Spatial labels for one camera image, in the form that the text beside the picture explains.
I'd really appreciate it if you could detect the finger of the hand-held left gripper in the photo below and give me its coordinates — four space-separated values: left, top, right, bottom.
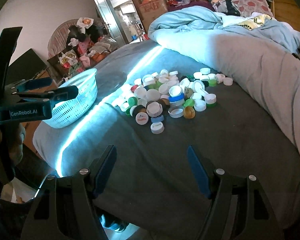
14 85 80 107
15 77 53 92

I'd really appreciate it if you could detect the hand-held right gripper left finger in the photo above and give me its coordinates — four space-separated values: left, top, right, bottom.
20 144 117 240

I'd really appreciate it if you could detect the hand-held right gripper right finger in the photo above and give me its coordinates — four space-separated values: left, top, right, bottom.
187 145 278 240

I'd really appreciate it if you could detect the light blue plastic basket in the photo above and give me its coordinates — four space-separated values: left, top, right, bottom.
42 68 98 129

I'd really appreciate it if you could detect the pile of plastic bottle caps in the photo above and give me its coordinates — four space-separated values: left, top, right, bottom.
111 67 234 134

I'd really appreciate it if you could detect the person's left hand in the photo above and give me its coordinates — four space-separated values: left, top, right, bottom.
5 124 27 167

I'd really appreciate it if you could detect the black flat monitor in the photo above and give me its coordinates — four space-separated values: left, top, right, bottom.
9 48 47 77

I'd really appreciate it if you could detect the dark grey bed sheet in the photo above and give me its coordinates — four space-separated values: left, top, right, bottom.
32 40 300 240

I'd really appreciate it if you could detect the arched woven panel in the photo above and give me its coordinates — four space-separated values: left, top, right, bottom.
48 20 77 59

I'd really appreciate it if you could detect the heap of bags and packages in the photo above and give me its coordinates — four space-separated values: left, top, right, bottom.
47 17 120 80

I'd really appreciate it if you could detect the grey metal door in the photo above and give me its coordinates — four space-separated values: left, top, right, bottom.
86 0 127 50

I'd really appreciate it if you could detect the light blue grey duvet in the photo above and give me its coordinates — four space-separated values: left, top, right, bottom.
148 5 300 167

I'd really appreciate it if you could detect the stack of cardboard boxes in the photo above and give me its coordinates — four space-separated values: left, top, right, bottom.
127 0 175 33

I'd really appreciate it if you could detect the yellow black patterned garment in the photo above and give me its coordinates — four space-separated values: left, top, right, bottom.
236 14 275 31

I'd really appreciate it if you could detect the wooden headboard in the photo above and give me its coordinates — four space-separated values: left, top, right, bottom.
272 0 300 33

